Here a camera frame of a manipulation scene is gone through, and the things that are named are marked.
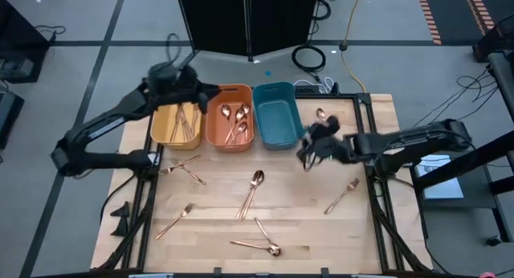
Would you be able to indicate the black metal stand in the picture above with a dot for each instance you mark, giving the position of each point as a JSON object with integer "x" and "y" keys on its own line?
{"x": 482, "y": 165}

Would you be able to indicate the teal plastic bin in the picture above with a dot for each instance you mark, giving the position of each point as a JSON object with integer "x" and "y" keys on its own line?
{"x": 277, "y": 121}

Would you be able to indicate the pink object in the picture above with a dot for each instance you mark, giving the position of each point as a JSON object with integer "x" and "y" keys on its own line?
{"x": 488, "y": 275}

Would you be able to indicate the black triangular bracket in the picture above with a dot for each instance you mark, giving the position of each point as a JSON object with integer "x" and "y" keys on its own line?
{"x": 121, "y": 230}
{"x": 123, "y": 211}

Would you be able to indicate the small black floor object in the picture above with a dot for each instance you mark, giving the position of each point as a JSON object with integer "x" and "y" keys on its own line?
{"x": 494, "y": 241}

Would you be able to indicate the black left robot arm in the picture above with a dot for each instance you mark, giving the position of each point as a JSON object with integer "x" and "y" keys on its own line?
{"x": 100, "y": 125}

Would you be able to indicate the black power strip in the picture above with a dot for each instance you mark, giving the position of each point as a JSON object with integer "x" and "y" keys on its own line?
{"x": 309, "y": 89}

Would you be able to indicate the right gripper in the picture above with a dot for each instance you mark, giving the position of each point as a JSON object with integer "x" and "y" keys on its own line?
{"x": 327, "y": 145}

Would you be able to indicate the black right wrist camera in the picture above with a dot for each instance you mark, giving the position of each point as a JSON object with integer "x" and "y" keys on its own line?
{"x": 331, "y": 121}

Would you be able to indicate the orange plastic bin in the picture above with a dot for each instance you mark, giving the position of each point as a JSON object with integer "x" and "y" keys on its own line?
{"x": 213, "y": 129}

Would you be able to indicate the black cabinet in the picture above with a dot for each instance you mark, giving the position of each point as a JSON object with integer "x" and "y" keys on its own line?
{"x": 16, "y": 37}

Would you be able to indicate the white paper sheet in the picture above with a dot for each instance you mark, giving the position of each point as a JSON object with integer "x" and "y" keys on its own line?
{"x": 441, "y": 185}

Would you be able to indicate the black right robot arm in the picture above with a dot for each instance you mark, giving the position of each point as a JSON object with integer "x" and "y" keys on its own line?
{"x": 409, "y": 143}

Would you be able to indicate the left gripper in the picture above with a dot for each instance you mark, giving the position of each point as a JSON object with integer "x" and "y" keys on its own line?
{"x": 188, "y": 85}

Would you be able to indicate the yellow plastic bin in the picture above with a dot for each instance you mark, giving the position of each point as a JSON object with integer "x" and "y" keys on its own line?
{"x": 160, "y": 129}

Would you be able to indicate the black equipment box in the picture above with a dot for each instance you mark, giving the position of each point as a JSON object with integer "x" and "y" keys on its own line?
{"x": 8, "y": 117}

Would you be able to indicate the black folding partition screen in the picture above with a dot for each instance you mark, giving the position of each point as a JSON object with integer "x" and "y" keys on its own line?
{"x": 241, "y": 21}

